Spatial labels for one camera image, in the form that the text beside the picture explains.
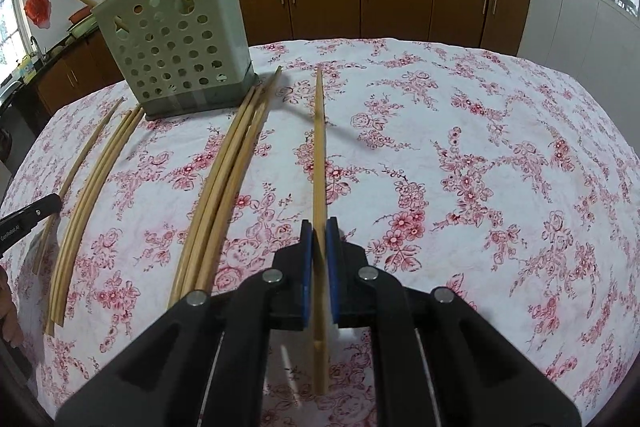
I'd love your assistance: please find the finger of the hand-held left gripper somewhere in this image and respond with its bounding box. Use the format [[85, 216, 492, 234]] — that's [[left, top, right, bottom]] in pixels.
[[20, 194, 64, 239]]

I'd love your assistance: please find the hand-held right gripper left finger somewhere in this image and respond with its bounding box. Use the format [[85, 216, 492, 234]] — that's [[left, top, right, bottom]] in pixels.
[[54, 219, 316, 427]]

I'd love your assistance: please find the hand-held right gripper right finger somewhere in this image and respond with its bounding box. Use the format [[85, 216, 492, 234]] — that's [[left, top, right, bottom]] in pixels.
[[325, 217, 583, 427]]

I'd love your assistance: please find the green perforated chopstick holder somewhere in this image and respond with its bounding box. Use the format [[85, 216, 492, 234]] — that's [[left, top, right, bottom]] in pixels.
[[91, 0, 261, 122]]

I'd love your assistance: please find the person's left hand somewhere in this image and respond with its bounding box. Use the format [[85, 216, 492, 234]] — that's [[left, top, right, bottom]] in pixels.
[[0, 266, 24, 349]]

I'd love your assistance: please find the steel sink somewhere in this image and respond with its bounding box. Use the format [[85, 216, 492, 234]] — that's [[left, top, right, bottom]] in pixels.
[[0, 77, 24, 108]]

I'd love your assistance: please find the brown cabinet under sink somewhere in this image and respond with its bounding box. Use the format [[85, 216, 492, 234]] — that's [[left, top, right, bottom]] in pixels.
[[34, 31, 128, 116]]

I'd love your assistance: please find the metal faucet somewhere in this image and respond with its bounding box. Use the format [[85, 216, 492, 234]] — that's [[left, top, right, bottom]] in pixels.
[[30, 35, 49, 64]]

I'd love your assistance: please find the red floral tablecloth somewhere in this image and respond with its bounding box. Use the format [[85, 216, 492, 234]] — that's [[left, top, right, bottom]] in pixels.
[[0, 38, 636, 427]]

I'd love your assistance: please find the bright window above sink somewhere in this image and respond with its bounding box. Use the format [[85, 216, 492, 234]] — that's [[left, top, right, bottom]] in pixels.
[[0, 0, 32, 84]]

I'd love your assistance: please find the green basin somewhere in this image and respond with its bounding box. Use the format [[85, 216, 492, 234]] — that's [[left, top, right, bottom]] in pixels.
[[67, 17, 100, 38]]

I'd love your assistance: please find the red plastic bag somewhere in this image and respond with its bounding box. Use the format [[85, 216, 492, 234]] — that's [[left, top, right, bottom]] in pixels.
[[23, 0, 53, 28]]

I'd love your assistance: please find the long brown base cabinet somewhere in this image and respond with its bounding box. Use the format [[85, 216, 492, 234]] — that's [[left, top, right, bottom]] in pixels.
[[232, 0, 532, 56]]

